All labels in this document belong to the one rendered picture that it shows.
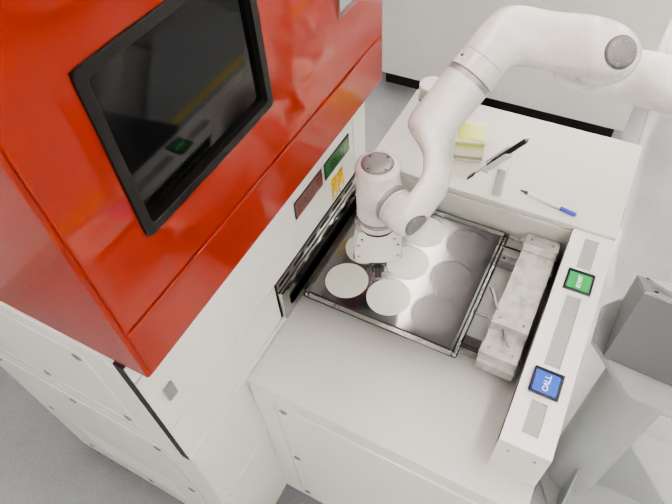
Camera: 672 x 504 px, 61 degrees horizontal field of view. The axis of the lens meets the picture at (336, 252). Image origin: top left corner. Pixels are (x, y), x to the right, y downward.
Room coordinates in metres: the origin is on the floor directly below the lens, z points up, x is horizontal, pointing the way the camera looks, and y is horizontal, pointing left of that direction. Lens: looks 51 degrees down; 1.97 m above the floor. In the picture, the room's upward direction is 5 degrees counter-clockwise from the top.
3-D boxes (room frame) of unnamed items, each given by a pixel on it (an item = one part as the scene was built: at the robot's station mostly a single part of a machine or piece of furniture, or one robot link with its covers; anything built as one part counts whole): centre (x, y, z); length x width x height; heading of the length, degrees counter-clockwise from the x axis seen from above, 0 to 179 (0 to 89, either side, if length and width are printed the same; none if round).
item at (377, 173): (0.77, -0.09, 1.20); 0.09 x 0.08 x 0.13; 31
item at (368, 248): (0.78, -0.09, 1.05); 0.10 x 0.07 x 0.11; 86
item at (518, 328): (0.63, -0.36, 0.89); 0.08 x 0.03 x 0.03; 58
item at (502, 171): (0.97, -0.39, 1.03); 0.06 x 0.04 x 0.13; 58
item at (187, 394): (0.77, 0.12, 1.02); 0.82 x 0.03 x 0.40; 148
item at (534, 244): (0.83, -0.49, 0.89); 0.08 x 0.03 x 0.03; 58
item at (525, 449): (0.57, -0.44, 0.89); 0.55 x 0.09 x 0.14; 148
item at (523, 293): (0.69, -0.40, 0.87); 0.36 x 0.08 x 0.03; 148
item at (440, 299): (0.82, -0.17, 0.90); 0.34 x 0.34 x 0.01; 58
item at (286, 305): (0.92, 0.02, 0.89); 0.44 x 0.02 x 0.10; 148
